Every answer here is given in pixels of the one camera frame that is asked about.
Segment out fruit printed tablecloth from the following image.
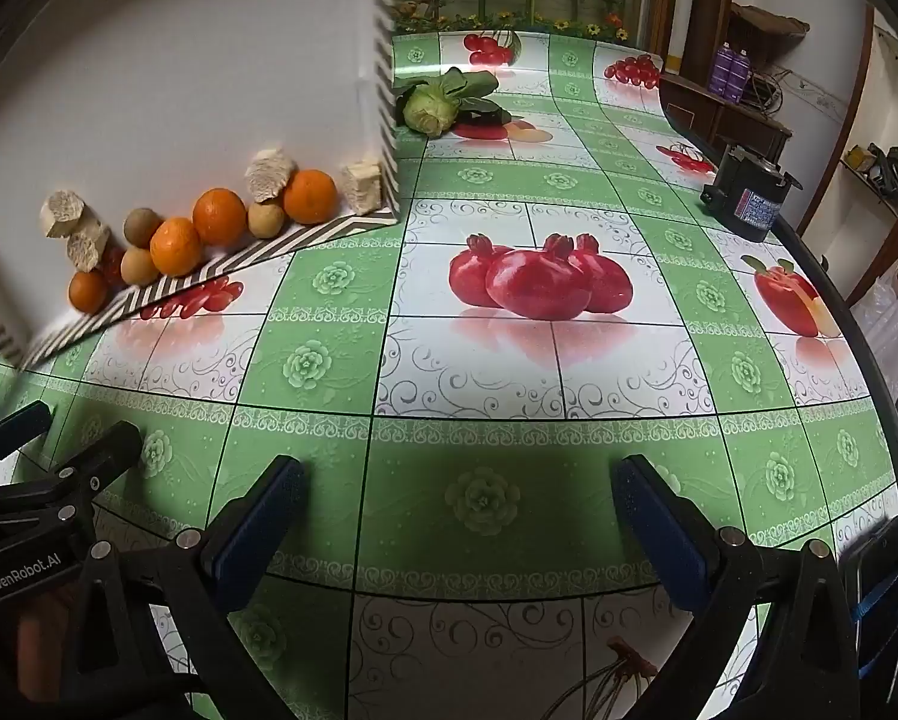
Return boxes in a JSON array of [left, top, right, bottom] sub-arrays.
[[0, 26, 898, 720]]

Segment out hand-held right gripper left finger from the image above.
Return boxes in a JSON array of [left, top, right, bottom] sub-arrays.
[[62, 454, 307, 720]]

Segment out beige fibrous chunk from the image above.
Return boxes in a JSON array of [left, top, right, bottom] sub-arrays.
[[40, 190, 90, 239], [244, 148, 300, 203], [66, 223, 112, 271], [342, 156, 385, 215]]

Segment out dark bag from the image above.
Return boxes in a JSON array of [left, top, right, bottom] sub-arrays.
[[839, 514, 898, 661]]

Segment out tangled cables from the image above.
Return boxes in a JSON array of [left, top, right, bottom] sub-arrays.
[[749, 67, 789, 117]]

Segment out black cylindrical device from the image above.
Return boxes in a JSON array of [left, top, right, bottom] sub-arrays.
[[700, 142, 804, 243]]

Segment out person's left hand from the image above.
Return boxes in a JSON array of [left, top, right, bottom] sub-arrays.
[[17, 592, 71, 691]]

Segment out bok choy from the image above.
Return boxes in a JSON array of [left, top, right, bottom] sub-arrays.
[[393, 67, 516, 137]]

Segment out wooden wall shelf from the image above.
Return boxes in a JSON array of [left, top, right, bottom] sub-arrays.
[[839, 141, 898, 220]]

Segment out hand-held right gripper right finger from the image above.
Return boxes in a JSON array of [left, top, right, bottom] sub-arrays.
[[610, 454, 881, 720]]

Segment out white plastic bag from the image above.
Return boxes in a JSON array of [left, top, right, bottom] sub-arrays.
[[850, 247, 898, 406]]

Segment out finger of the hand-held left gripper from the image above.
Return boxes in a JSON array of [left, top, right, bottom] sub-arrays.
[[10, 420, 144, 533], [0, 401, 52, 492]]

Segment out wooden cabinet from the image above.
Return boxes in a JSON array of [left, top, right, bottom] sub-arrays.
[[648, 0, 814, 166]]

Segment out white box with chevron edges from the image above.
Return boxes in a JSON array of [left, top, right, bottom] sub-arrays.
[[0, 0, 403, 370]]

